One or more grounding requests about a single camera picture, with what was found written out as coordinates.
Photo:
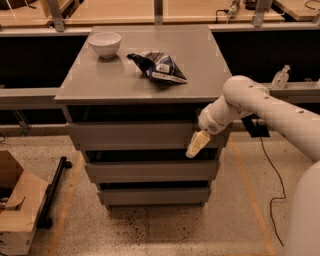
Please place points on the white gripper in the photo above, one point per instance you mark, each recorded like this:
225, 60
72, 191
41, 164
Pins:
209, 124

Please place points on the grey top drawer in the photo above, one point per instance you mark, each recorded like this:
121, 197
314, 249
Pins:
131, 135

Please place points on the grey drawer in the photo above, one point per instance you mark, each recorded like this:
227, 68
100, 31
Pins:
154, 196
131, 135
125, 172

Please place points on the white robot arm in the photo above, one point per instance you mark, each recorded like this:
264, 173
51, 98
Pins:
241, 97

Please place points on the grey bottom drawer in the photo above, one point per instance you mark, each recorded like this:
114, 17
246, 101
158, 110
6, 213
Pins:
154, 196

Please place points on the grey drawer cabinet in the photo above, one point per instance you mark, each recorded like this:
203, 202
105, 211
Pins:
100, 90

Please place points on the grey middle drawer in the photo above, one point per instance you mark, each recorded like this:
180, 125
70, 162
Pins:
125, 172

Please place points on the black floor power box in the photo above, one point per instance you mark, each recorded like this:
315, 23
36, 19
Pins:
254, 128

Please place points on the dark blue chip bag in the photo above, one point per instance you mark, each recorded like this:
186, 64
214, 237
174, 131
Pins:
158, 66

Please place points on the clear sanitizer pump bottle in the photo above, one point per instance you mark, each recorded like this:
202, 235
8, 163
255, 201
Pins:
281, 77

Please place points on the white ceramic bowl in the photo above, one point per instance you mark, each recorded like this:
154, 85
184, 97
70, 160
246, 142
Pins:
105, 44

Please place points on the black metal bar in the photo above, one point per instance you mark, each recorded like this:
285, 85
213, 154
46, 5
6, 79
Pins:
45, 221

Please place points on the brown cardboard box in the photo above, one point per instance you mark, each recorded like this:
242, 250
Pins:
22, 199

